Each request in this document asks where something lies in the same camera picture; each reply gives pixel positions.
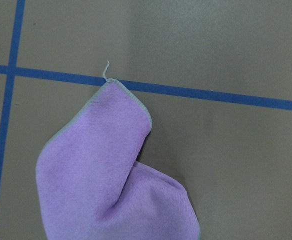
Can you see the purple microfiber cloth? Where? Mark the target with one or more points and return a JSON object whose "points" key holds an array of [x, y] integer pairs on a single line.
{"points": [[91, 185]]}

